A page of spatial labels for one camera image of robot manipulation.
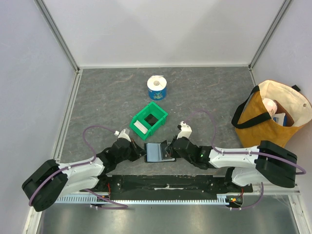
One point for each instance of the right aluminium frame post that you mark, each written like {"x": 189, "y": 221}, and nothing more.
{"x": 270, "y": 32}

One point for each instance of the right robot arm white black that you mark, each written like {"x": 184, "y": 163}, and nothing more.
{"x": 267, "y": 162}

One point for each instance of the stack of white cards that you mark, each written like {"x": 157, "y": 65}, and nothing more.
{"x": 141, "y": 127}

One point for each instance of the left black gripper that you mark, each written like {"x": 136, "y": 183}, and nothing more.
{"x": 136, "y": 155}

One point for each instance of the mustard canvas tote bag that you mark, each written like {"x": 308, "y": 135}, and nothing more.
{"x": 254, "y": 124}

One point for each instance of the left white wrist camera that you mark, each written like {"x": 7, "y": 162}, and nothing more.
{"x": 123, "y": 134}

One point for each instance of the green plastic bin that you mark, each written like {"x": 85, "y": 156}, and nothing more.
{"x": 151, "y": 108}

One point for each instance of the black leather card holder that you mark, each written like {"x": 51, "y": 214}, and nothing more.
{"x": 167, "y": 152}

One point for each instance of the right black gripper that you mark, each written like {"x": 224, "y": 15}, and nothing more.
{"x": 174, "y": 146}

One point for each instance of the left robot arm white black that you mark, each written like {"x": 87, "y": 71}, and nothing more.
{"x": 54, "y": 180}

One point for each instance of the items inside tote bag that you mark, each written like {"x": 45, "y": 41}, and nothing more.
{"x": 278, "y": 113}

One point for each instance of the toilet paper roll blue wrapper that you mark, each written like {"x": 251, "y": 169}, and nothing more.
{"x": 157, "y": 87}

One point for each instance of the light blue card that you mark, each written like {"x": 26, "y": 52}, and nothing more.
{"x": 153, "y": 152}

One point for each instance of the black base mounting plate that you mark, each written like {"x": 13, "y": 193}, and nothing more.
{"x": 209, "y": 183}

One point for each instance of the aluminium frame post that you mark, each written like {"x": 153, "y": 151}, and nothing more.
{"x": 56, "y": 32}
{"x": 270, "y": 32}

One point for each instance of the black card in bin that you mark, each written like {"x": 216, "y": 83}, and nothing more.
{"x": 151, "y": 120}

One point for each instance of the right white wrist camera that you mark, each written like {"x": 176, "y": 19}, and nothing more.
{"x": 185, "y": 130}

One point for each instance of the left aluminium frame post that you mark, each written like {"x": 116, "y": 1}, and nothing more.
{"x": 56, "y": 32}

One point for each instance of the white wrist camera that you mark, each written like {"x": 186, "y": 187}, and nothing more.
{"x": 123, "y": 134}
{"x": 185, "y": 130}

